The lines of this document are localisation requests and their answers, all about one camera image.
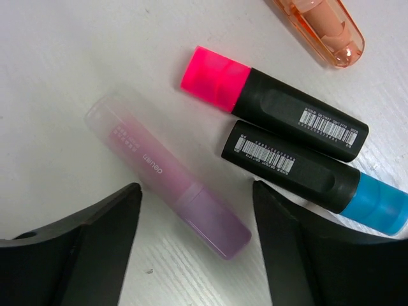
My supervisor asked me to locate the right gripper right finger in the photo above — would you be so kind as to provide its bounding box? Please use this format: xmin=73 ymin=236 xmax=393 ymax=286
xmin=252 ymin=181 xmax=407 ymax=305

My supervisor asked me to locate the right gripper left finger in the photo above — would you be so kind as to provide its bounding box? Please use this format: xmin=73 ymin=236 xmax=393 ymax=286
xmin=1 ymin=183 xmax=142 ymax=305

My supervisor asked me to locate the purple translucent marker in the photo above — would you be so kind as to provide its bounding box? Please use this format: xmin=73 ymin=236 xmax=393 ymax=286
xmin=85 ymin=96 xmax=252 ymax=260

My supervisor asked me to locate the blue cap black highlighter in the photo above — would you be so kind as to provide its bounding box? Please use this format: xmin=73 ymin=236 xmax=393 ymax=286
xmin=221 ymin=120 xmax=407 ymax=236

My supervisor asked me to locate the pink cap black highlighter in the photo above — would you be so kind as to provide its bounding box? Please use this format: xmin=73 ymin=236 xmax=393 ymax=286
xmin=180 ymin=47 xmax=369 ymax=162

